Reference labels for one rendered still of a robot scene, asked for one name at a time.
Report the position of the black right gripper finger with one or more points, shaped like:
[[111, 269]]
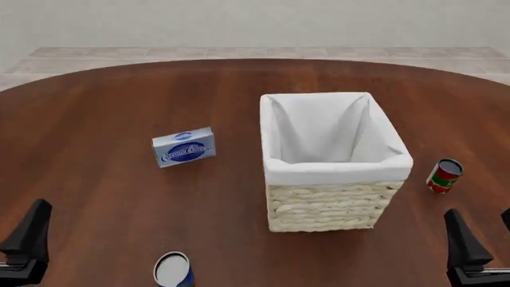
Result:
[[506, 219], [464, 242]]

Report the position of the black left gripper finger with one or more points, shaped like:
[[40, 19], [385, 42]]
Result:
[[30, 231]]

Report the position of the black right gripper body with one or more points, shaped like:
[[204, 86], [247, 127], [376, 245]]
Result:
[[478, 276]]

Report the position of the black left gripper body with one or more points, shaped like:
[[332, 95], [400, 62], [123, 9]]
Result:
[[22, 273]]

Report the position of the wicker basket with white liner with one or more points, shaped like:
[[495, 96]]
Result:
[[330, 167]]

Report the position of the blue cream cheese box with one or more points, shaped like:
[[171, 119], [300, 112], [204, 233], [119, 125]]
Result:
[[184, 148]]

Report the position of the red and green tin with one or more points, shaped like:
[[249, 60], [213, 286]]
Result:
[[444, 177]]

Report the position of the blue tin with grey lid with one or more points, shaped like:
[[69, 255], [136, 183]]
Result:
[[172, 270]]

